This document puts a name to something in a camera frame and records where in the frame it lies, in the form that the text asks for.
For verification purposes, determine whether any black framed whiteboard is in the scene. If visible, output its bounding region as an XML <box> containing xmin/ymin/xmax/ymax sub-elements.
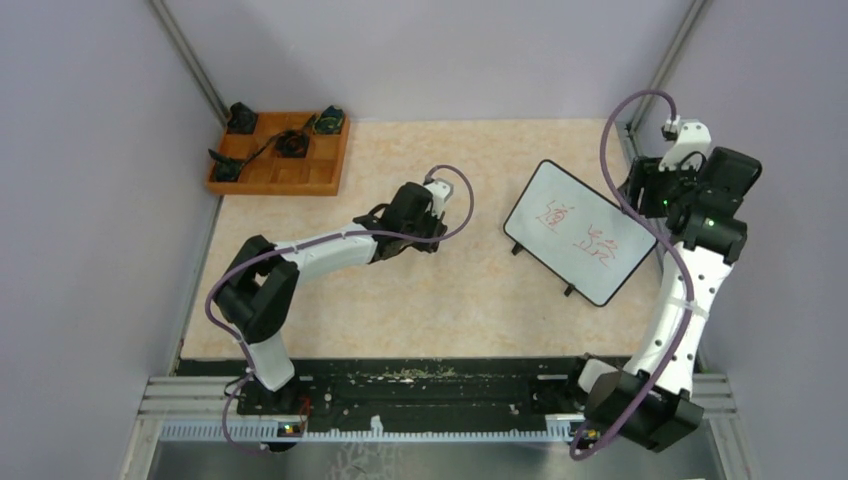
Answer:
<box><xmin>503</xmin><ymin>160</ymin><xmax>657</xmax><ymax>307</ymax></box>

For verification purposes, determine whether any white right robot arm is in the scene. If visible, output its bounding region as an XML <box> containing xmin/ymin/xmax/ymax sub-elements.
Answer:
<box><xmin>563</xmin><ymin>147</ymin><xmax>762</xmax><ymax>460</ymax></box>

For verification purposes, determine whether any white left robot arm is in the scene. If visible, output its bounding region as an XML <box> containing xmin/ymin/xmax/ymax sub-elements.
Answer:
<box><xmin>211</xmin><ymin>179</ymin><xmax>453</xmax><ymax>414</ymax></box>

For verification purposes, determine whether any dark object top-right compartment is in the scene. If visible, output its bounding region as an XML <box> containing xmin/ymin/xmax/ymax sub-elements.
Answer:
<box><xmin>312</xmin><ymin>105</ymin><xmax>346</xmax><ymax>135</ymax></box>

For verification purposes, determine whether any dark object centre compartment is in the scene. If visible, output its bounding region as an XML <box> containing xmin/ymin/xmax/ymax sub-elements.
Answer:
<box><xmin>274</xmin><ymin>129</ymin><xmax>310</xmax><ymax>158</ymax></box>

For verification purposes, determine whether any orange compartment tray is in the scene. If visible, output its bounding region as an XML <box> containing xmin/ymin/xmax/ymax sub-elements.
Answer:
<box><xmin>205</xmin><ymin>111</ymin><xmax>351</xmax><ymax>196</ymax></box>

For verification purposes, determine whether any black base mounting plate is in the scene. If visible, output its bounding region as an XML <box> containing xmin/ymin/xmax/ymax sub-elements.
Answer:
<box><xmin>175</xmin><ymin>357</ymin><xmax>647</xmax><ymax>435</ymax></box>

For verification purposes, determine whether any dark object left compartment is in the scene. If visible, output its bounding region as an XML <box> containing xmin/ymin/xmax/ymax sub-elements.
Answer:
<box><xmin>207</xmin><ymin>149</ymin><xmax>246</xmax><ymax>183</ymax></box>

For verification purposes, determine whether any dark object top-left compartment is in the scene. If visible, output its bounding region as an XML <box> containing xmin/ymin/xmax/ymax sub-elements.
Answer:
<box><xmin>226</xmin><ymin>102</ymin><xmax>259</xmax><ymax>135</ymax></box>

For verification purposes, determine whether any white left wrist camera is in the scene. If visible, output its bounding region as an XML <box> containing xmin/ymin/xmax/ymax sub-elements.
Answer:
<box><xmin>423</xmin><ymin>178</ymin><xmax>454</xmax><ymax>219</ymax></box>

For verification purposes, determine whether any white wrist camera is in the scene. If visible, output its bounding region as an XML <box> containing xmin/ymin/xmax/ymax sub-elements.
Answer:
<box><xmin>658</xmin><ymin>115</ymin><xmax>712</xmax><ymax>172</ymax></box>
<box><xmin>423</xmin><ymin>178</ymin><xmax>454</xmax><ymax>219</ymax></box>

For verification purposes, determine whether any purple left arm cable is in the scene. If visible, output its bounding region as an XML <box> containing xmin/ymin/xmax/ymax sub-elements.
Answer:
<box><xmin>203</xmin><ymin>164</ymin><xmax>476</xmax><ymax>457</ymax></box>

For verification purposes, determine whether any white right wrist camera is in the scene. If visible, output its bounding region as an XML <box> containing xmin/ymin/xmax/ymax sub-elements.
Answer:
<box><xmin>658</xmin><ymin>115</ymin><xmax>712</xmax><ymax>172</ymax></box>

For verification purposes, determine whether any right corner aluminium post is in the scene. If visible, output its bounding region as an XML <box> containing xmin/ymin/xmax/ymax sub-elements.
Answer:
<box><xmin>627</xmin><ymin>0</ymin><xmax>713</xmax><ymax>137</ymax></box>

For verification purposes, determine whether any corner aluminium post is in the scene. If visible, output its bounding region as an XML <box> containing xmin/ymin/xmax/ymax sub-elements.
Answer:
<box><xmin>146</xmin><ymin>0</ymin><xmax>229</xmax><ymax>126</ymax></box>
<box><xmin>627</xmin><ymin>0</ymin><xmax>713</xmax><ymax>137</ymax></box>

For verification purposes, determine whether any left corner aluminium post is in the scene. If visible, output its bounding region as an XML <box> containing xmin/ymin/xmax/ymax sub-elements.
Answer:
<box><xmin>146</xmin><ymin>0</ymin><xmax>229</xmax><ymax>126</ymax></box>

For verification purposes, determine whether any aluminium front rail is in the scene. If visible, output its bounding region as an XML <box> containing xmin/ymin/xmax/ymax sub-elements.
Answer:
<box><xmin>135</xmin><ymin>376</ymin><xmax>740</xmax><ymax>444</ymax></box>

